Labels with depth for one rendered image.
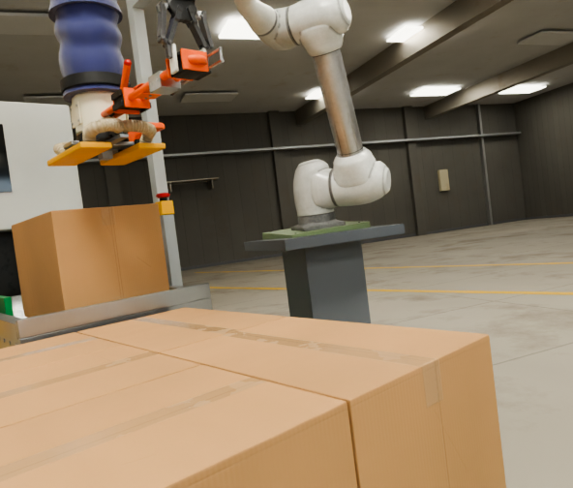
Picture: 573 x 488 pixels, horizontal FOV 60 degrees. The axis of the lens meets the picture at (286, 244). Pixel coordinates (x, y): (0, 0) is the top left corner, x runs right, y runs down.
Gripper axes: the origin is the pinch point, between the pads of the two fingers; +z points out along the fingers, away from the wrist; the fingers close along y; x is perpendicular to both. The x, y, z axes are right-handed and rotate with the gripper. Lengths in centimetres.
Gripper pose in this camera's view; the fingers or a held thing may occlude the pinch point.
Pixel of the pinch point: (189, 64)
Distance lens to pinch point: 140.4
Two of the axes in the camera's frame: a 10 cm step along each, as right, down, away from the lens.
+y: -7.5, 1.2, -6.5
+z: 1.2, 9.9, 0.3
